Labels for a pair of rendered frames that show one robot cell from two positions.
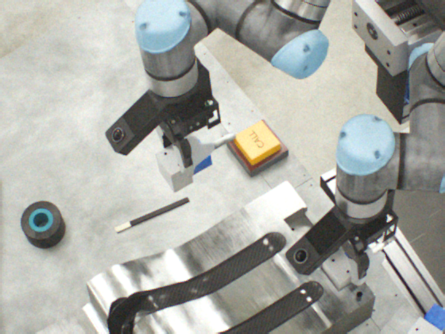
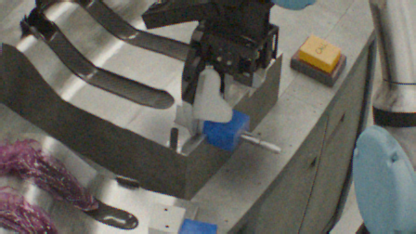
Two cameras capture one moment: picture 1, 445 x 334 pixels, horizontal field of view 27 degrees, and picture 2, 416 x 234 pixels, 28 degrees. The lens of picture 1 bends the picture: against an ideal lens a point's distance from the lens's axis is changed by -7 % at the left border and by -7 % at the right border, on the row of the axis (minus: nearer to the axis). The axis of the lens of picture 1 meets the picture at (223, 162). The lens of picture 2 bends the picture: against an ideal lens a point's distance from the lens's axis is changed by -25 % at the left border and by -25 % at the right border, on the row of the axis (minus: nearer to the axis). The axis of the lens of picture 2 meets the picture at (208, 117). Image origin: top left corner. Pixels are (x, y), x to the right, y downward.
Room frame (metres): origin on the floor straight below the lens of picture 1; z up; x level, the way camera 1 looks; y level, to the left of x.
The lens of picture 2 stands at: (0.00, -0.96, 1.73)
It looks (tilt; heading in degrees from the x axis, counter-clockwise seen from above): 39 degrees down; 51
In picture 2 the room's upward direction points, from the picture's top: 6 degrees clockwise
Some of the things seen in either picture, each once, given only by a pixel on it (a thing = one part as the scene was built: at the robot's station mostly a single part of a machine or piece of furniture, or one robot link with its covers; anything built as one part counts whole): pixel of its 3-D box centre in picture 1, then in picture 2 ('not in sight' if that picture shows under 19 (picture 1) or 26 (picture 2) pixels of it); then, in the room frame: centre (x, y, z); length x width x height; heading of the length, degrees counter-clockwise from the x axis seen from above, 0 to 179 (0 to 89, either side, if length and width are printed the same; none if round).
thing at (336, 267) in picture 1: (363, 257); (233, 131); (0.66, -0.20, 0.89); 0.13 x 0.05 x 0.05; 116
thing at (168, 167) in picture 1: (199, 153); not in sight; (0.87, 0.04, 0.93); 0.13 x 0.05 x 0.05; 115
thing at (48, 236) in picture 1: (43, 224); not in sight; (0.84, 0.33, 0.82); 0.08 x 0.08 x 0.04
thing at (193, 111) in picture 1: (181, 100); not in sight; (0.86, 0.05, 1.09); 0.09 x 0.08 x 0.12; 116
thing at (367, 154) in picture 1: (366, 158); not in sight; (0.65, -0.18, 1.20); 0.09 x 0.08 x 0.11; 77
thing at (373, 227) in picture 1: (362, 215); (235, 23); (0.65, -0.19, 1.04); 0.09 x 0.08 x 0.12; 115
